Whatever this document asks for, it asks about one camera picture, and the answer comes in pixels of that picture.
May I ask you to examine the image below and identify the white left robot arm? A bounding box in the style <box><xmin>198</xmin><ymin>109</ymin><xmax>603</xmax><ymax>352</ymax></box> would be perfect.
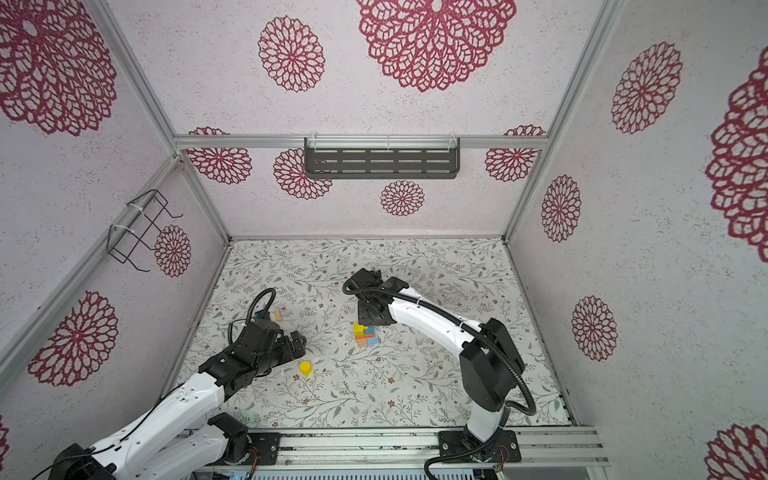
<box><xmin>46</xmin><ymin>320</ymin><xmax>307</xmax><ymax>479</ymax></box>

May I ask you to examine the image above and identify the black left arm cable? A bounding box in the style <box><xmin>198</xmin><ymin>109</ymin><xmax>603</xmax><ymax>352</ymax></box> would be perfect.
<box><xmin>29</xmin><ymin>287</ymin><xmax>278</xmax><ymax>480</ymax></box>

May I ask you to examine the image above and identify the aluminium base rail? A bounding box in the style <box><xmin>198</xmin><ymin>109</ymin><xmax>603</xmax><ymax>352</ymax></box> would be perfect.
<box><xmin>249</xmin><ymin>426</ymin><xmax>610</xmax><ymax>470</ymax></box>

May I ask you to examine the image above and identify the yellow wooden cylinder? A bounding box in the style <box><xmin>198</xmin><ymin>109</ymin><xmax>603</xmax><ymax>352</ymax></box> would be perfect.
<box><xmin>299</xmin><ymin>361</ymin><xmax>313</xmax><ymax>376</ymax></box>

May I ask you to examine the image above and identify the black wire wall rack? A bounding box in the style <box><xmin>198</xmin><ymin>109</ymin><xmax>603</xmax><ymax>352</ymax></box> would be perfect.
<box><xmin>105</xmin><ymin>189</ymin><xmax>183</xmax><ymax>273</ymax></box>

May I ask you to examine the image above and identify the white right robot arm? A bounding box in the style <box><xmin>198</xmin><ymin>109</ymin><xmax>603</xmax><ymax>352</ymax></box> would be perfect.
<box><xmin>342</xmin><ymin>269</ymin><xmax>537</xmax><ymax>469</ymax></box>

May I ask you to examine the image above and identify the dark grey wall shelf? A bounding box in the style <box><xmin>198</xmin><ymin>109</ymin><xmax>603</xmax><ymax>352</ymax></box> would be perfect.
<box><xmin>303</xmin><ymin>137</ymin><xmax>461</xmax><ymax>180</ymax></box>

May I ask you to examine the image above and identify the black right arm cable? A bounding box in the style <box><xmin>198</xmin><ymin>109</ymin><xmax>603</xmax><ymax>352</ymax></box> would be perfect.
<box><xmin>341</xmin><ymin>281</ymin><xmax>538</xmax><ymax>480</ymax></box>

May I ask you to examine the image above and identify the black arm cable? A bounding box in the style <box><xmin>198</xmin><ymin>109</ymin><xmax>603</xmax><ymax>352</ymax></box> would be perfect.
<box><xmin>29</xmin><ymin>287</ymin><xmax>278</xmax><ymax>480</ymax></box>
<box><xmin>341</xmin><ymin>281</ymin><xmax>538</xmax><ymax>480</ymax></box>

